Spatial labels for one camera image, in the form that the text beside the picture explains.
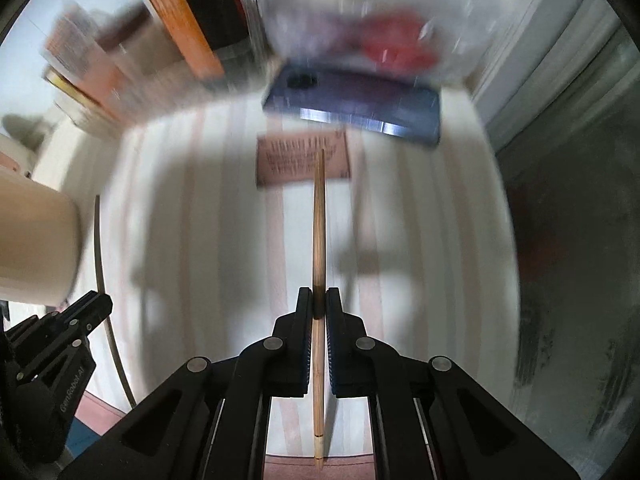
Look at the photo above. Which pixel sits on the yellow seasoning box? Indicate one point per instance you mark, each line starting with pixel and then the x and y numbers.
pixel 84 112

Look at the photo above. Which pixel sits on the brown lid spice jar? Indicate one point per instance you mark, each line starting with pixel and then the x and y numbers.
pixel 143 52

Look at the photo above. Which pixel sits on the beige ribbed utensil cup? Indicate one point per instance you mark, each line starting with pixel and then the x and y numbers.
pixel 39 241

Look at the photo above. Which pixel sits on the light wooden chopstick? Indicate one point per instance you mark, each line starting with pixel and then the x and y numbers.
pixel 318 330

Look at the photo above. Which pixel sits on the clear plastic bag red item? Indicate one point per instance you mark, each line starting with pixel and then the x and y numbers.
pixel 439 40

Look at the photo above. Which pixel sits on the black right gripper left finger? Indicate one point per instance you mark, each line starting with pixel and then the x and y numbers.
pixel 240 392

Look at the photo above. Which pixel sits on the striped cat print placemat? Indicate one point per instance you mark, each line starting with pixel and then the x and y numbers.
pixel 200 261

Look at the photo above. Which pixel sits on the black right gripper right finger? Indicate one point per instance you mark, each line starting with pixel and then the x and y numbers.
pixel 399 391

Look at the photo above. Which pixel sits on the dark brown chopstick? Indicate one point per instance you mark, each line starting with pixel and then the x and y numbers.
pixel 100 284

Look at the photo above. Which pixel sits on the brown leather placemat label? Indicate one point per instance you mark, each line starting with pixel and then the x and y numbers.
pixel 289 157

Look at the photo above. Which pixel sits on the orange seasoning packet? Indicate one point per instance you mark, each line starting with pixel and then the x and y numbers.
pixel 71 49

